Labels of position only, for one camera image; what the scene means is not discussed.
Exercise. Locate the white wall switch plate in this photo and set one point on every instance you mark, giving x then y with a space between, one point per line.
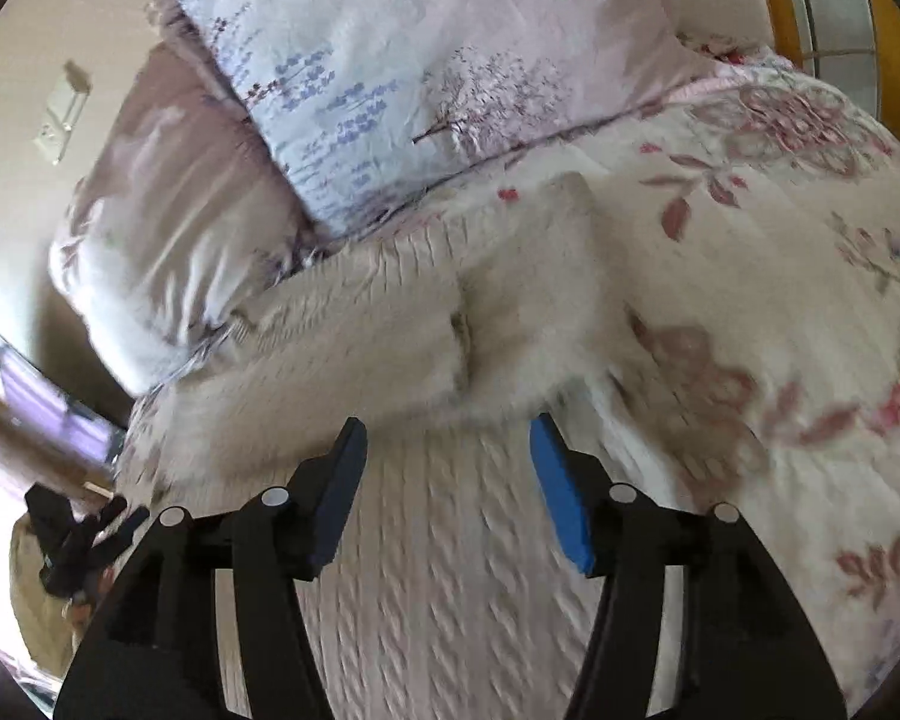
61 112

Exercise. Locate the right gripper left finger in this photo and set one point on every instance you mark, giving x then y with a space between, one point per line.
151 648

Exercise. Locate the left floral pillow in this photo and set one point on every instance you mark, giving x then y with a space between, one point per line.
181 219

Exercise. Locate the beige cable knit sweater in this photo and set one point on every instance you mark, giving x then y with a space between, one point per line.
447 598

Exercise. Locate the floral bed sheet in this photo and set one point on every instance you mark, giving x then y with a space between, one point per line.
754 219

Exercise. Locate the right floral pillow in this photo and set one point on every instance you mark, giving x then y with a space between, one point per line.
366 104

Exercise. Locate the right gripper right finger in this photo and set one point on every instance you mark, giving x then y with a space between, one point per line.
747 648

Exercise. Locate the floral pillow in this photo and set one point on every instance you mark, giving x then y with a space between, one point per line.
181 219
366 104

